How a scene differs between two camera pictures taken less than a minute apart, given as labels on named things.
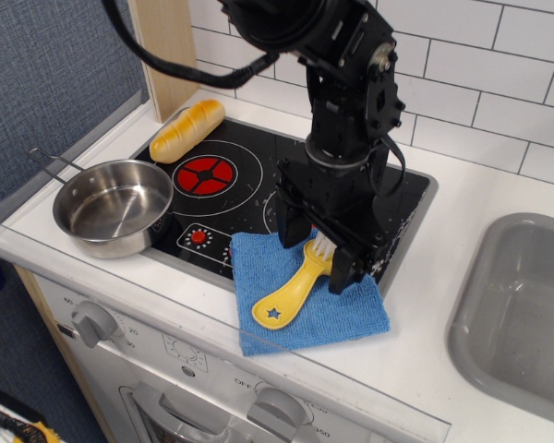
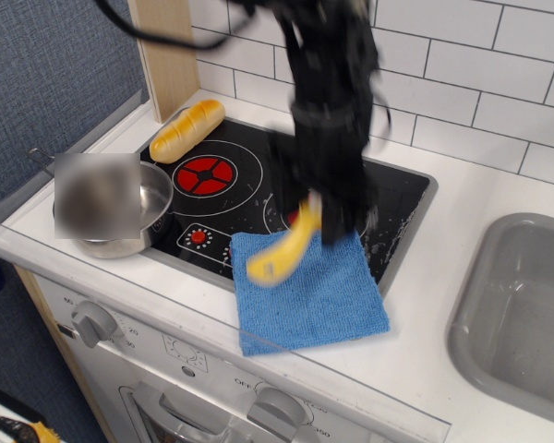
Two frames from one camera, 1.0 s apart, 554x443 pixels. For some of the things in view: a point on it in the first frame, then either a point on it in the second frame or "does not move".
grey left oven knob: x=92 y=322 does not move
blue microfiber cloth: x=261 y=265 does not move
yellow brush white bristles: x=278 y=309 → x=270 y=266
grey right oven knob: x=277 y=413 does not move
